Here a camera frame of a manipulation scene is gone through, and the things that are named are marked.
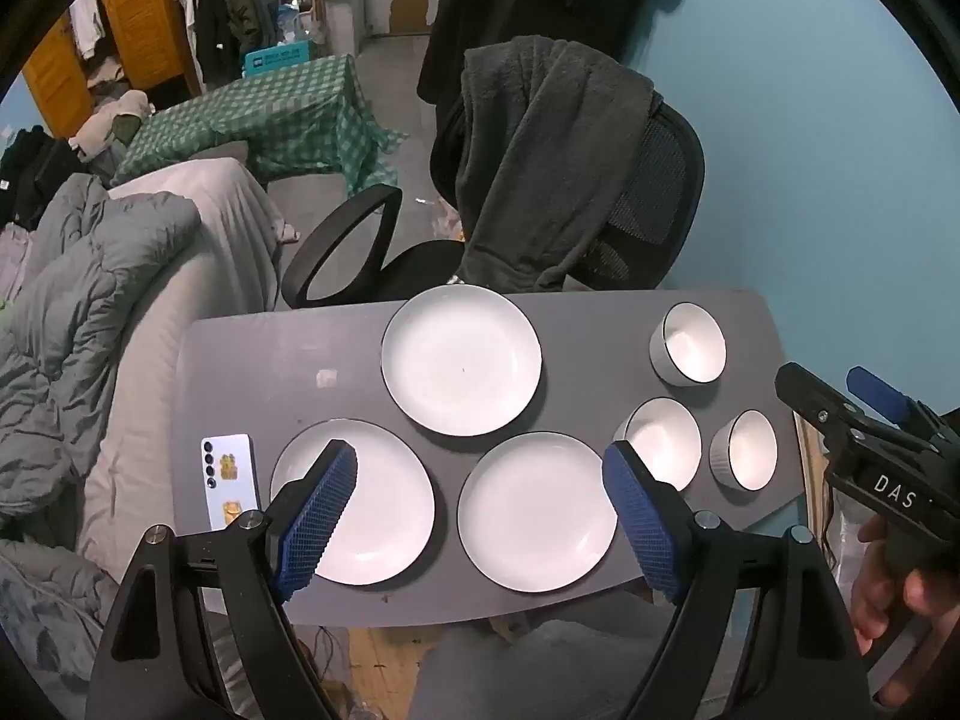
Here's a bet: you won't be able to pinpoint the orange wooden wardrobe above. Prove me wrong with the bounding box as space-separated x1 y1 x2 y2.
21 0 200 140

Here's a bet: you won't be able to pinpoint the green checked tablecloth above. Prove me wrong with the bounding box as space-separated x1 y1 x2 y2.
111 54 410 196

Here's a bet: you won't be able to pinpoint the beige clothes pile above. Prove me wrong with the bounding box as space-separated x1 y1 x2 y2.
69 88 155 162

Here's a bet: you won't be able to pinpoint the grey plastic bag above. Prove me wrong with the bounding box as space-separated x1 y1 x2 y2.
825 495 863 616

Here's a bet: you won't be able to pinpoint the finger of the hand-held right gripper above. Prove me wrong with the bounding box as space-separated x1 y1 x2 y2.
775 362 872 452
846 366 960 457

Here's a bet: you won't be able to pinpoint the dark hanging clothes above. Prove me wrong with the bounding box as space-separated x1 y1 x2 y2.
174 0 280 91

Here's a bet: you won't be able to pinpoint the light grey blanket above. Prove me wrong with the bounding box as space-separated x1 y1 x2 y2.
109 154 290 316

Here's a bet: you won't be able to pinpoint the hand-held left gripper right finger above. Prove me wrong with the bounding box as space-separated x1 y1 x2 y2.
602 441 878 720

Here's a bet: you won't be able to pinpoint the grey patterned quilt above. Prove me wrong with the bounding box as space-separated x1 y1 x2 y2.
0 536 132 720

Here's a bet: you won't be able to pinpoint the white bowl with black rim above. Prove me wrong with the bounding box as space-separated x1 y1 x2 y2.
613 397 703 492
649 301 728 387
709 409 779 494

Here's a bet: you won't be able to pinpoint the black clothes pile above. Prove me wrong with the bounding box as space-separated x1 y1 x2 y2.
0 126 80 230

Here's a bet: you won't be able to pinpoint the person's right hand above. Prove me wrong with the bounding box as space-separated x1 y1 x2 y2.
850 514 940 659

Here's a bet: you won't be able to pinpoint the black hanging coat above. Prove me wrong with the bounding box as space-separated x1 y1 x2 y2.
416 0 687 102

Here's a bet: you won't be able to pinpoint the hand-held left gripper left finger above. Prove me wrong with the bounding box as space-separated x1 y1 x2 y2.
84 439 359 720

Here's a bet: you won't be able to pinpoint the white hanging garment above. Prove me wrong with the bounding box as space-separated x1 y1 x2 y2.
67 0 107 61

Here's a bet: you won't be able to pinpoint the black mesh office chair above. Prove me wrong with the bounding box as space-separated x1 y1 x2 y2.
281 94 706 310

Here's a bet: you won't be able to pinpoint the grey bed sheet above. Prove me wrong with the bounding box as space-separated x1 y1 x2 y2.
79 240 286 586

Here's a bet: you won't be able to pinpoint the white plate with black rim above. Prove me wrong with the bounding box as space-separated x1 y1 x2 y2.
380 286 544 438
269 418 437 587
457 431 620 593

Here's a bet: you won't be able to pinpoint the grey fleece jacket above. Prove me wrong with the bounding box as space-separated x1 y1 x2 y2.
454 35 665 293

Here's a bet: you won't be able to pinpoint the blue storage box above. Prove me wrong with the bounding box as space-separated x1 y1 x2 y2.
244 43 317 77

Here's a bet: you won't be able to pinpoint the grey duvet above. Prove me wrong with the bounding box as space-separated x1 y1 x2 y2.
0 172 203 541

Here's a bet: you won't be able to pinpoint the white phone with stickers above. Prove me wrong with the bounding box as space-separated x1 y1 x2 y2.
199 433 262 530

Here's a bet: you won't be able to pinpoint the curved wooden chair back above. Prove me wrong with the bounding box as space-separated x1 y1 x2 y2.
796 416 833 563

